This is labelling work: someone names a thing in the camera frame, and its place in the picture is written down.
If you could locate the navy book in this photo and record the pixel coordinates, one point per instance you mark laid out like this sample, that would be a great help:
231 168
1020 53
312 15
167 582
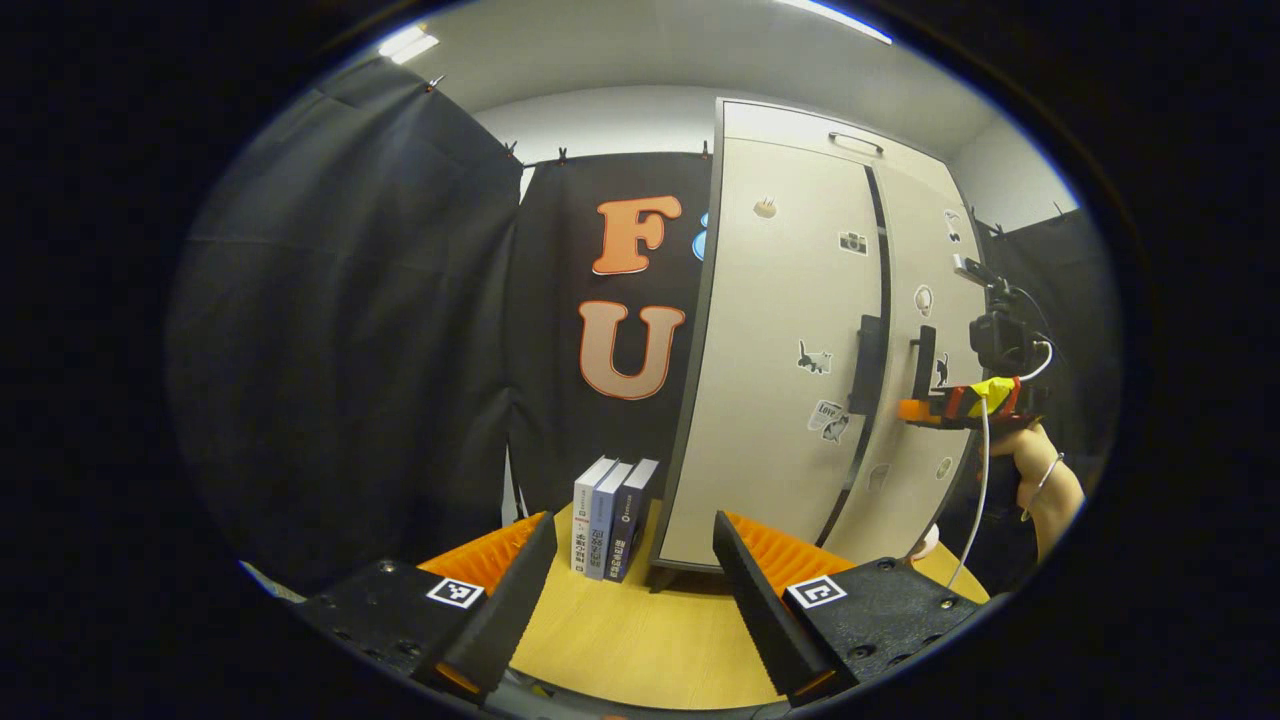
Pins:
625 530

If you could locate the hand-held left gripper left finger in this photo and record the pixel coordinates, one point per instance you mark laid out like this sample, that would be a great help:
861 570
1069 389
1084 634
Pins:
510 610

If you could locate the beige cabinet door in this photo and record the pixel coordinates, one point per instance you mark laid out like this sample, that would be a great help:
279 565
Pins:
905 250
760 420

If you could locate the white book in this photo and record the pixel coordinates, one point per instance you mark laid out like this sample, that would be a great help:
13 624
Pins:
581 530

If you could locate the black backdrop cloth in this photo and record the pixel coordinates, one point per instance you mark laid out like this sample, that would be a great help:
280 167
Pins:
350 350

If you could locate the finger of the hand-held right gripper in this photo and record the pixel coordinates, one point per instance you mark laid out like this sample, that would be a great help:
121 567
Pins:
920 410

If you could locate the long ceiling light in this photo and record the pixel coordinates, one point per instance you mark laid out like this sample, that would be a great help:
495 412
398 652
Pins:
830 18
408 43

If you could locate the beige double-door shoe cabinet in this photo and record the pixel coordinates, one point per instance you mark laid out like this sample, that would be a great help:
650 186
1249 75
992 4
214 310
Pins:
780 120

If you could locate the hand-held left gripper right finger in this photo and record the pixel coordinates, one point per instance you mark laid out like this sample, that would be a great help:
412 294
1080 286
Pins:
765 610

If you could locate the grey-blue book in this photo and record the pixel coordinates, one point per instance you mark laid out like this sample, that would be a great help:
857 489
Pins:
601 530

